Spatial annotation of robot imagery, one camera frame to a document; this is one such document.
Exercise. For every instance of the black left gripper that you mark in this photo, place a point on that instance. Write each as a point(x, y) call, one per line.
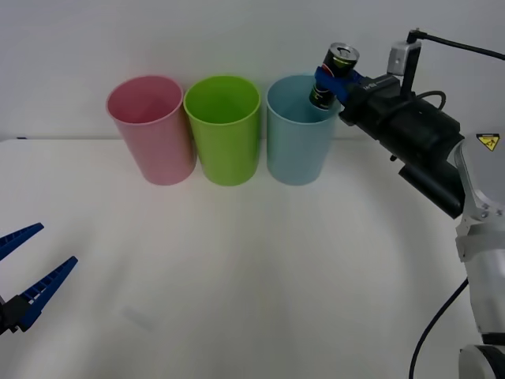
point(10, 314)

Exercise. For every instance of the green plastic bin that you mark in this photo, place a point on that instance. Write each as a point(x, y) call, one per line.
point(227, 158)

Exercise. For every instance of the silver and black right arm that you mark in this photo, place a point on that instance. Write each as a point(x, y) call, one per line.
point(479, 189)

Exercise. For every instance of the black drink can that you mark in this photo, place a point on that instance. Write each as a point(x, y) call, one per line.
point(338, 59)

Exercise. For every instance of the pink plastic bin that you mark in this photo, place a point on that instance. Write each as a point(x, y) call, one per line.
point(161, 154)

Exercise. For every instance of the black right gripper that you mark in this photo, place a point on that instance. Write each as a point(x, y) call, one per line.
point(375, 104)

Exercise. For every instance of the pale blue plastic bin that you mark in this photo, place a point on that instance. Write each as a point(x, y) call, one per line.
point(294, 154)

